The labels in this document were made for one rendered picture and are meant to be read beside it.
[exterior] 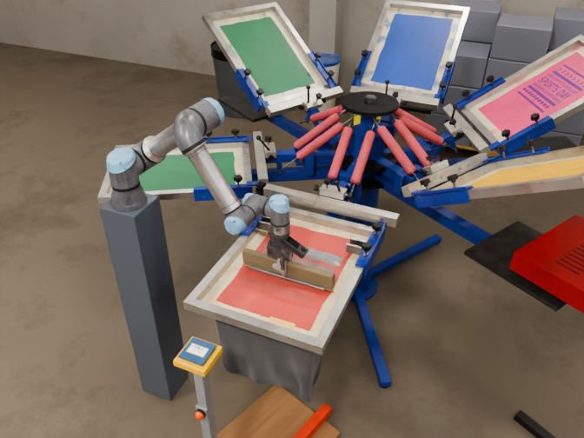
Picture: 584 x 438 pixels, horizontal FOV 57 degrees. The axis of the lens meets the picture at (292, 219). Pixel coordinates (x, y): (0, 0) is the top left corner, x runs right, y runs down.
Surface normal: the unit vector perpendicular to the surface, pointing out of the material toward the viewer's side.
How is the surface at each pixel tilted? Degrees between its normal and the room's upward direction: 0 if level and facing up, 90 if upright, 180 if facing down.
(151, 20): 90
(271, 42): 32
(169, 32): 90
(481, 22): 90
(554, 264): 0
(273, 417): 0
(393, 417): 0
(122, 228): 90
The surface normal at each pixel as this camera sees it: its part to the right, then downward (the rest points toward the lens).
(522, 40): -0.40, 0.52
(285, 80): 0.32, -0.45
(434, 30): -0.21, -0.42
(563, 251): 0.00, -0.82
